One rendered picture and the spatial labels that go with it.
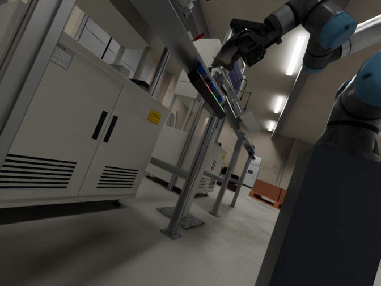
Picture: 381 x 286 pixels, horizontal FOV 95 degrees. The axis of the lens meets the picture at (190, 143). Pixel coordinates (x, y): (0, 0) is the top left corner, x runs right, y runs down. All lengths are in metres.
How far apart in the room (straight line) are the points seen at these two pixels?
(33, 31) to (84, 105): 0.41
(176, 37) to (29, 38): 0.34
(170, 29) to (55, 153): 0.54
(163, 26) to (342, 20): 0.44
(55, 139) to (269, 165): 10.42
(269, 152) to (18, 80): 10.69
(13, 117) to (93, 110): 0.42
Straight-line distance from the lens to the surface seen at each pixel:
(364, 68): 0.55
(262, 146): 10.85
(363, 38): 0.79
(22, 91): 0.37
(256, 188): 4.43
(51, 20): 0.40
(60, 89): 0.71
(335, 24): 0.64
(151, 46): 1.40
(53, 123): 0.72
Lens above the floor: 0.41
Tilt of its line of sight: 4 degrees up
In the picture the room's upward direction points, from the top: 21 degrees clockwise
